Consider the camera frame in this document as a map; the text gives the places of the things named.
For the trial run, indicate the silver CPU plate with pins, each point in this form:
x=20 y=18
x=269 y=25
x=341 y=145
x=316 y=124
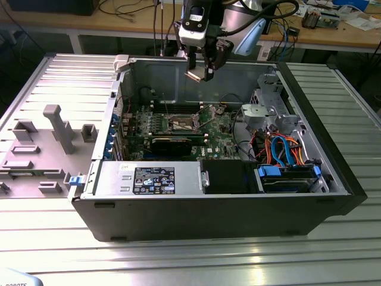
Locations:
x=197 y=73

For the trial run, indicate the metal finned heat sink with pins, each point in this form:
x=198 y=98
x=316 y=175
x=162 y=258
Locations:
x=311 y=18

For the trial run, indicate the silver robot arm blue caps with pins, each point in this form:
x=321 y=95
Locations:
x=238 y=18

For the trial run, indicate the small electronics box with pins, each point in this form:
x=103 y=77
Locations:
x=330 y=21

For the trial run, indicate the long wooden desk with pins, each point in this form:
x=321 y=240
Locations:
x=119 y=24

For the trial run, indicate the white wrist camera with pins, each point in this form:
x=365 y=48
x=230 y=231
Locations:
x=193 y=29

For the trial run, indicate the large black box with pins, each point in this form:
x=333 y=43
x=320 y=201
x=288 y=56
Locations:
x=50 y=6

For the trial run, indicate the gray parts rack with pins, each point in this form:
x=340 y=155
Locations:
x=44 y=155

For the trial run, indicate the small black box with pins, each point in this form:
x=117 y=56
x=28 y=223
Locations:
x=293 y=31

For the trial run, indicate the white paper sheets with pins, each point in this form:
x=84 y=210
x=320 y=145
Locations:
x=361 y=23

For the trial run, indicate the blue flat box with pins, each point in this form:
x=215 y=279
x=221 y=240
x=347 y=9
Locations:
x=351 y=3

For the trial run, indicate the hard disk blue carrier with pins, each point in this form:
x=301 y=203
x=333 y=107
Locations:
x=285 y=184

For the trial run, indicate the silver perforated metal bracket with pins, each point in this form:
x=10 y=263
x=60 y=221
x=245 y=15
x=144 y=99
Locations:
x=268 y=86

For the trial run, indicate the silver power supply unit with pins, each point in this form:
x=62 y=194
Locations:
x=116 y=178

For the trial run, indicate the small blue plastic clip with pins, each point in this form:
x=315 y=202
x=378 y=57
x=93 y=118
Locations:
x=76 y=180

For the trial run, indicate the black graphics card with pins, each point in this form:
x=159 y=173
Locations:
x=171 y=147

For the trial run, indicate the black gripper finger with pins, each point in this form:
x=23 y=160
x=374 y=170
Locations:
x=220 y=50
x=192 y=58

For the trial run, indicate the CPU socket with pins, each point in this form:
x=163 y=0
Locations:
x=181 y=123

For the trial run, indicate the blue card retention clip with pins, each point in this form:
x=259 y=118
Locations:
x=110 y=137
x=115 y=119
x=107 y=151

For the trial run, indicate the black RAM slot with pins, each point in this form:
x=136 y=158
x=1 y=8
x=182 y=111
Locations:
x=178 y=136
x=199 y=140
x=160 y=105
x=178 y=110

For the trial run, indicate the black open PC case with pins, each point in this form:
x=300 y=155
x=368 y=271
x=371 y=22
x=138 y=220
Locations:
x=193 y=217

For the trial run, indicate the silver metal drive bracket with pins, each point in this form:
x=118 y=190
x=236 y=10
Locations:
x=256 y=114

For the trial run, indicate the green motherboard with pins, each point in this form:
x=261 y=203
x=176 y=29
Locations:
x=220 y=140

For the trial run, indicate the black upright box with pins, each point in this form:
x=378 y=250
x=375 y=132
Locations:
x=272 y=25

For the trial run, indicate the round coin battery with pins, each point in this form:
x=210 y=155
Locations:
x=219 y=112

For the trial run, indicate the white printed device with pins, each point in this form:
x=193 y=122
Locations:
x=18 y=278

